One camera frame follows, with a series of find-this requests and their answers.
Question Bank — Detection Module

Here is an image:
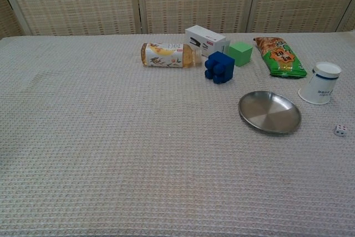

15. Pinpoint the blue building block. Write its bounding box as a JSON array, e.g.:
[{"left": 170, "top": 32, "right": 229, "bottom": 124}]
[{"left": 204, "top": 51, "right": 236, "bottom": 85}]

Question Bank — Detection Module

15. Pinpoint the white paper cup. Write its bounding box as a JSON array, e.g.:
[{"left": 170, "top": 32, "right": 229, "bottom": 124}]
[{"left": 298, "top": 61, "right": 342, "bottom": 105}]

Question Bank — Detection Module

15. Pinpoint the steel round plate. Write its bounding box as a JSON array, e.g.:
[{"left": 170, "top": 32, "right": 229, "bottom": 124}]
[{"left": 238, "top": 90, "right": 302, "bottom": 136}]

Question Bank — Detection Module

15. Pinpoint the tea bottle with yellow label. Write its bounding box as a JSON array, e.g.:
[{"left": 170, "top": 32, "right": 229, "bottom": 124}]
[{"left": 140, "top": 42, "right": 204, "bottom": 69}]

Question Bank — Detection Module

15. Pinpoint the white stapler box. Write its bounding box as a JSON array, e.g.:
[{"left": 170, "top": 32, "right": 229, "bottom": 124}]
[{"left": 185, "top": 25, "right": 231, "bottom": 58}]

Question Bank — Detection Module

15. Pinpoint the small white die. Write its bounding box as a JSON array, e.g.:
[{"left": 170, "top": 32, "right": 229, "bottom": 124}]
[{"left": 333, "top": 124, "right": 347, "bottom": 138}]

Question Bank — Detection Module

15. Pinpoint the green cube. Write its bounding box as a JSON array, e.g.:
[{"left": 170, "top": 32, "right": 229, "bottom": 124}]
[{"left": 227, "top": 41, "right": 253, "bottom": 68}]

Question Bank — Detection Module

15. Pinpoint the green snack bag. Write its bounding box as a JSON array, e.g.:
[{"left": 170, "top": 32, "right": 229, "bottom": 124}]
[{"left": 252, "top": 37, "right": 308, "bottom": 78}]

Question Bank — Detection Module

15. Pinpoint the beige waffle tablecloth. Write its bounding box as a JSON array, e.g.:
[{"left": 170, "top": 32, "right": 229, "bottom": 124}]
[{"left": 0, "top": 30, "right": 355, "bottom": 237}]

